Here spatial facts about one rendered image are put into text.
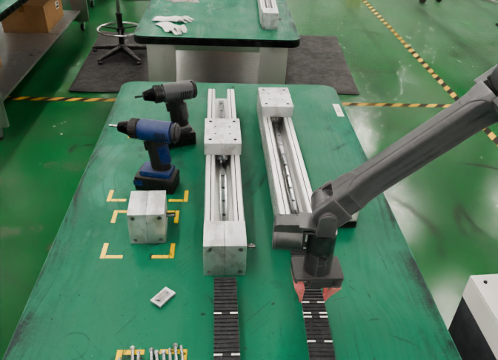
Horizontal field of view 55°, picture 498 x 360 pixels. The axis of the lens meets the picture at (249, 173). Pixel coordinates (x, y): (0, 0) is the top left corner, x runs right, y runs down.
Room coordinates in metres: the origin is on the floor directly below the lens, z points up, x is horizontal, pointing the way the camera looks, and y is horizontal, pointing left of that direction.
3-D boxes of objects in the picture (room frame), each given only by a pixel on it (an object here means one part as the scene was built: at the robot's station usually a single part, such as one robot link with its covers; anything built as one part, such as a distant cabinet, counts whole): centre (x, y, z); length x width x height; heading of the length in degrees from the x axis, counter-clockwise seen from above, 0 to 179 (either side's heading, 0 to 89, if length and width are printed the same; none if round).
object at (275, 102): (1.56, -0.08, 0.87); 0.16 x 0.11 x 0.07; 5
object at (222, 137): (1.30, 0.09, 0.87); 0.16 x 0.11 x 0.07; 5
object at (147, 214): (0.96, 0.24, 0.83); 0.11 x 0.10 x 0.10; 97
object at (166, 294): (0.73, 0.18, 0.78); 0.05 x 0.03 x 0.01; 147
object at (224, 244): (0.86, 0.04, 0.83); 0.12 x 0.09 x 0.10; 95
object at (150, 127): (1.16, 0.30, 0.89); 0.20 x 0.08 x 0.22; 82
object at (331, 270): (0.73, -0.15, 0.92); 0.10 x 0.07 x 0.07; 96
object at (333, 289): (0.73, -0.16, 0.85); 0.07 x 0.07 x 0.09; 6
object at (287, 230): (0.72, -0.11, 1.02); 0.12 x 0.09 x 0.12; 88
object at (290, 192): (1.31, -0.10, 0.82); 0.80 x 0.10 x 0.09; 5
